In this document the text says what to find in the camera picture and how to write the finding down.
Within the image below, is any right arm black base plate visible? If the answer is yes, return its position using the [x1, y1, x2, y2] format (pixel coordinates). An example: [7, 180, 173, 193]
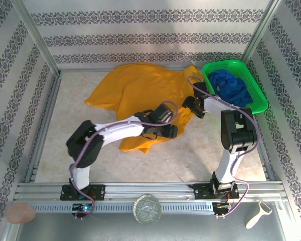
[193, 183, 240, 201]

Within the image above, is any aluminium rail along wall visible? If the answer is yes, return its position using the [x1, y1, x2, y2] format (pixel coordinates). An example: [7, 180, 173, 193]
[59, 65, 204, 74]

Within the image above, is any white peeler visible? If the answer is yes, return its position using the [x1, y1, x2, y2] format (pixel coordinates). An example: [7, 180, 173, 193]
[245, 200, 273, 229]

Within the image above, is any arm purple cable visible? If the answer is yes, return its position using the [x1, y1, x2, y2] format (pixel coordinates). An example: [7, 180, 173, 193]
[187, 75, 261, 218]
[69, 100, 179, 220]

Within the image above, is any aluminium corner post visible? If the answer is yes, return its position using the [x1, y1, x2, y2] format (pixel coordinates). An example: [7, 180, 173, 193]
[240, 0, 283, 63]
[11, 0, 61, 73]

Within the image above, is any blue t-shirt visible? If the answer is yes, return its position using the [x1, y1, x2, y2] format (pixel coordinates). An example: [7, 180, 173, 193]
[207, 71, 253, 108]

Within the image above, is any yellow printed t-shirt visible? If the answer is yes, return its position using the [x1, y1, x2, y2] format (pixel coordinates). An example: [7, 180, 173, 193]
[84, 62, 204, 154]

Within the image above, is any pink translucent cup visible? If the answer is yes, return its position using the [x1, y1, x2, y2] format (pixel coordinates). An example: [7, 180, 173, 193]
[7, 202, 37, 224]

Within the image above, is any slotted grey cable duct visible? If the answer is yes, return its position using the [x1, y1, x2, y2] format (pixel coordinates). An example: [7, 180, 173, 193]
[30, 202, 214, 214]

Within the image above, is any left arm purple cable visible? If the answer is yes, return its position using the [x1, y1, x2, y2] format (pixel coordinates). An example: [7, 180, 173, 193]
[69, 100, 179, 220]

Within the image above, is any green plastic basket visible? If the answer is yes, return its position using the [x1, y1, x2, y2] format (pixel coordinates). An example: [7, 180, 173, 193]
[202, 59, 268, 115]

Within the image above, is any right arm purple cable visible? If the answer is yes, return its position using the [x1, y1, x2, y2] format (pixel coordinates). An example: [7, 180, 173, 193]
[187, 75, 261, 218]

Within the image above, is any round patterned glass dish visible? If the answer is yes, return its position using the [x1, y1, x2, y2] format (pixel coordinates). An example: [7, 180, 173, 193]
[133, 193, 163, 226]

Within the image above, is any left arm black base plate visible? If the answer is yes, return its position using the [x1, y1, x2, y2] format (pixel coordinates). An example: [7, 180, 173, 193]
[60, 184, 106, 201]

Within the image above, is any wide aluminium mounting rail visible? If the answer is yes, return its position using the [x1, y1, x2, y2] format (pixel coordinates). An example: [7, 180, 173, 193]
[14, 182, 288, 204]

